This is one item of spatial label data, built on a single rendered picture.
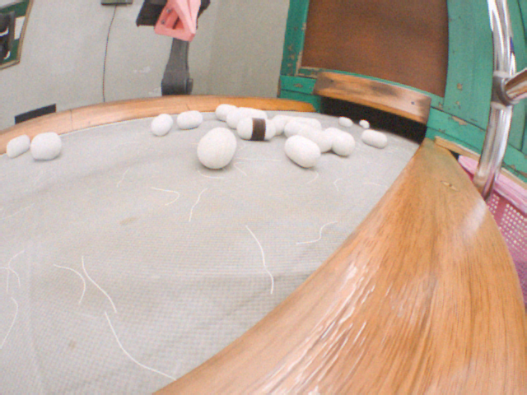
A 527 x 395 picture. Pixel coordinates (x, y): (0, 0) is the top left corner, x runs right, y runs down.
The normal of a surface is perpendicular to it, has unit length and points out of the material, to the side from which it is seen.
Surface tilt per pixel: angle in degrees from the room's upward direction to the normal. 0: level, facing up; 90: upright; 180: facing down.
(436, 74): 90
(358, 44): 90
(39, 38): 90
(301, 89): 90
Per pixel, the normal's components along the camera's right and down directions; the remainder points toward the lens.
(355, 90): -0.56, -0.10
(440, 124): -0.66, 0.27
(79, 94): 0.74, 0.39
